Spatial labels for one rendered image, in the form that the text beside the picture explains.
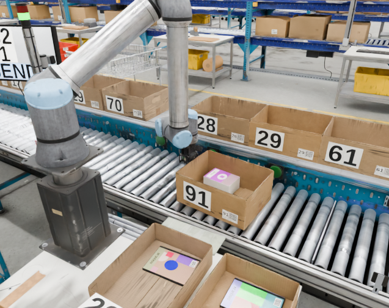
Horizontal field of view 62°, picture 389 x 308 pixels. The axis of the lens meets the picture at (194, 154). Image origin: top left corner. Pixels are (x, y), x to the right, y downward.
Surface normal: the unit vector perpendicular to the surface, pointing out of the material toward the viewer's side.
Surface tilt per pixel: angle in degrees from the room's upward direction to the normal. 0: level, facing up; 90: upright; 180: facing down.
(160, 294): 1
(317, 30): 90
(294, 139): 91
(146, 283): 2
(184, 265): 0
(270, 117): 90
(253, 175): 90
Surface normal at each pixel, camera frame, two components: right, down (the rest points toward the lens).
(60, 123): 0.58, 0.39
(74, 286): -0.02, -0.88
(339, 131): -0.52, 0.41
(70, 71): 0.16, 0.07
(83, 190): 0.87, 0.22
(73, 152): 0.70, 0.00
